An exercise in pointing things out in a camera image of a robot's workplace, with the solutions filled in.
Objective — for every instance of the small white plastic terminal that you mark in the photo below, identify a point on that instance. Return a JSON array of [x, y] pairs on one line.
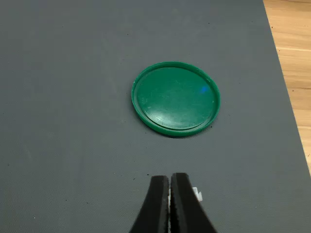
[[197, 194]]

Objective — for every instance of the round green plastic lid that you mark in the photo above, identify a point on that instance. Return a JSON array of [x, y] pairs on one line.
[[175, 99]]

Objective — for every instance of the dark grey mat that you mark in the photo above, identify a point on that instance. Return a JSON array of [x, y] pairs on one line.
[[73, 97]]

